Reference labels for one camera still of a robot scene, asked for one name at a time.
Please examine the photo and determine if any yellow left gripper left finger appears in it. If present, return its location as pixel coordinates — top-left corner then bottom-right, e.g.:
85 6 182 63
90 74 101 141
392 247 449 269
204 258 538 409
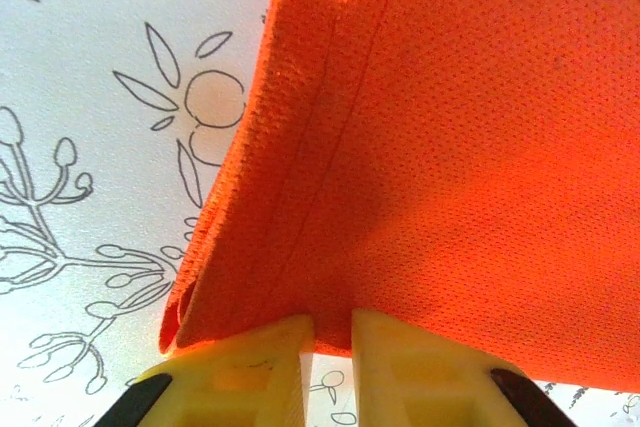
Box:
98 313 317 427

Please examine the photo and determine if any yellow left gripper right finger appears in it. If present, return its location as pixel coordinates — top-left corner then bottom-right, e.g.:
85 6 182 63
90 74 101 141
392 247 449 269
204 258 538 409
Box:
349 306 577 427

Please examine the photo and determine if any orange t-shirt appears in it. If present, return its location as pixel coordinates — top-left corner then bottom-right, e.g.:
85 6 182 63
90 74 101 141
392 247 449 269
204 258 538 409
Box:
158 0 640 394

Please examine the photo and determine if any floral tablecloth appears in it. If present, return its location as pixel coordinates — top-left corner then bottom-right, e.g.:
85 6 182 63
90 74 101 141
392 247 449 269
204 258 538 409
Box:
0 0 640 427

